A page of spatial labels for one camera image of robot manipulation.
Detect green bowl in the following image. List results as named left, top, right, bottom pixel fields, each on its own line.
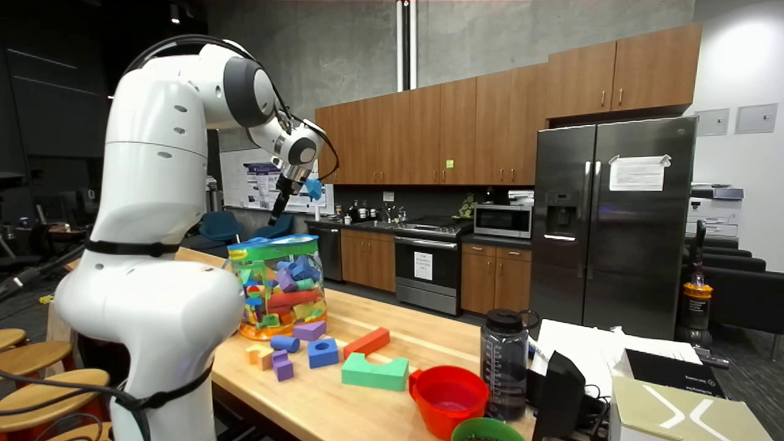
left=449, top=414, right=526, bottom=441

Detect black sofa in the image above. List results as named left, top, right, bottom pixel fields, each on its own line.
left=697, top=236, right=784, bottom=338

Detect black angular device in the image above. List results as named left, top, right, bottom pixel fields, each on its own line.
left=529, top=351, right=590, bottom=441

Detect green arch foam block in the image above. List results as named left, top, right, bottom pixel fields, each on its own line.
left=338, top=351, right=412, bottom=395

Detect grey wall panel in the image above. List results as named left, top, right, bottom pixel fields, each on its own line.
left=697, top=105, right=733, bottom=139
left=733, top=100, right=779, bottom=137

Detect vertical metal pipe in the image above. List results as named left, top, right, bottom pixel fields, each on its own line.
left=394, top=0, right=421, bottom=94

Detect long red foam block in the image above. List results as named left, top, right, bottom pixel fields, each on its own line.
left=264, top=289, right=327, bottom=314

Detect white paper sheet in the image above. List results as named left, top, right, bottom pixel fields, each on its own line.
left=608, top=151, right=675, bottom=197

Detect blue foam cylinder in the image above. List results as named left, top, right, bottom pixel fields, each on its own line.
left=268, top=334, right=301, bottom=356

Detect red wedge block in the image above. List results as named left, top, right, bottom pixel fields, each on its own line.
left=341, top=327, right=393, bottom=363

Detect blue chair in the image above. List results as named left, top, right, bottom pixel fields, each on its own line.
left=193, top=209, right=243, bottom=245

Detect black base cable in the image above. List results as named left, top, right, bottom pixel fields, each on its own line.
left=0, top=366, right=215, bottom=441

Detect stainless steel refrigerator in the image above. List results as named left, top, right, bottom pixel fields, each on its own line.
left=526, top=115, right=700, bottom=341

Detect upright vacuum cleaner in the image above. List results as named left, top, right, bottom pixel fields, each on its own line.
left=681, top=219, right=716, bottom=347

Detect blue cube with hole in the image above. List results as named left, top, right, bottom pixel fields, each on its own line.
left=306, top=335, right=343, bottom=371

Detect clear bag green blue rim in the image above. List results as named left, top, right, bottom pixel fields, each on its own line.
left=226, top=232, right=332, bottom=343

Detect wooden cabinets above refrigerator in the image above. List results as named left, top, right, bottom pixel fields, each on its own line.
left=544, top=19, right=705, bottom=128

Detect white office printer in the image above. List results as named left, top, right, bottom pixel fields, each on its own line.
left=687, top=181, right=748, bottom=242

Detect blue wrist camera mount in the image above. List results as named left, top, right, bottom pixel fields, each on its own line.
left=301, top=177, right=328, bottom=203

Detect thick black hose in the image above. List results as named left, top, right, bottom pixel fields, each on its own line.
left=0, top=242, right=94, bottom=301

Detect purple notched foam block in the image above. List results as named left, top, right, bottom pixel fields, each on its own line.
left=269, top=351, right=297, bottom=384

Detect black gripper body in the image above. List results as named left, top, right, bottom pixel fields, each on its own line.
left=273, top=166, right=301, bottom=207

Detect cardboard box white cross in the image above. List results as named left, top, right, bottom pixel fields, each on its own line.
left=608, top=373, right=775, bottom=441

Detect black dishwasher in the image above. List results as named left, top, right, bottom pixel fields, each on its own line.
left=311, top=224, right=346, bottom=285

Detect white papers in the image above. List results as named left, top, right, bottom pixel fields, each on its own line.
left=524, top=316, right=705, bottom=403

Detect red plastic measuring cup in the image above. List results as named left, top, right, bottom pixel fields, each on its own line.
left=406, top=363, right=492, bottom=441

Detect wooden wall cabinets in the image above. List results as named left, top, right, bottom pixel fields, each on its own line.
left=314, top=62, right=552, bottom=188

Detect dark transparent water bottle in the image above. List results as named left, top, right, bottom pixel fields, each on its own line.
left=479, top=306, right=534, bottom=425

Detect small yellow foam block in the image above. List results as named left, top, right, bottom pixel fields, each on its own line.
left=246, top=343, right=275, bottom=373

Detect wooden base cabinet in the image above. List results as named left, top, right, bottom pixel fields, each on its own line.
left=458, top=241, right=534, bottom=316
left=338, top=229, right=399, bottom=295

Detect stainless steel oven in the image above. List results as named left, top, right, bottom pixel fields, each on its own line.
left=393, top=220, right=466, bottom=319

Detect stainless steel microwave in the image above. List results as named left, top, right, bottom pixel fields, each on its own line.
left=470, top=200, right=537, bottom=242

